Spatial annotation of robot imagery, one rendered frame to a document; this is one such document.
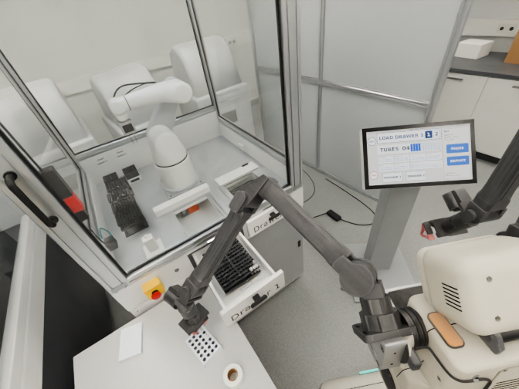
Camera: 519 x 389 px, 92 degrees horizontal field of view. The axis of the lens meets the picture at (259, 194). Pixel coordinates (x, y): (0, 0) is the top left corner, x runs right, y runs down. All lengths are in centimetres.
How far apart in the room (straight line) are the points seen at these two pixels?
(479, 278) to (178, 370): 100
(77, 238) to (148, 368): 57
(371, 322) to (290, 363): 126
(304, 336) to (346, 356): 27
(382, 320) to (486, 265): 23
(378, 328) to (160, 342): 88
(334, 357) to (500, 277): 140
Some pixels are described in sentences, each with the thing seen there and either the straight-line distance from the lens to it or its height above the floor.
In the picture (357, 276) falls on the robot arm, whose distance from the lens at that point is 65.
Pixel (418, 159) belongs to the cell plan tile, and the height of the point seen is 106.
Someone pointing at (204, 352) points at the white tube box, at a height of 79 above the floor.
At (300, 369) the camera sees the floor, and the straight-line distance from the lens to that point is 188.
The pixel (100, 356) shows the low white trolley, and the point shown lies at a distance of 137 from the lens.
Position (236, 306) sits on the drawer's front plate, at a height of 92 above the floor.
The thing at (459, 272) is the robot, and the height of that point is 137.
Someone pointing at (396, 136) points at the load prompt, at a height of 116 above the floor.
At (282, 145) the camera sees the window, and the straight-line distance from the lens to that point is 118.
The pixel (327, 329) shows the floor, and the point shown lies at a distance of 196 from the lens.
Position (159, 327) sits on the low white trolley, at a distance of 129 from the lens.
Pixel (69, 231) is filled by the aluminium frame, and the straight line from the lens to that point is 100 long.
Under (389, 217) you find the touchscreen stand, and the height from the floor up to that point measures 63.
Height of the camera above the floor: 183
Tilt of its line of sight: 41 degrees down
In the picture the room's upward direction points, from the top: 9 degrees counter-clockwise
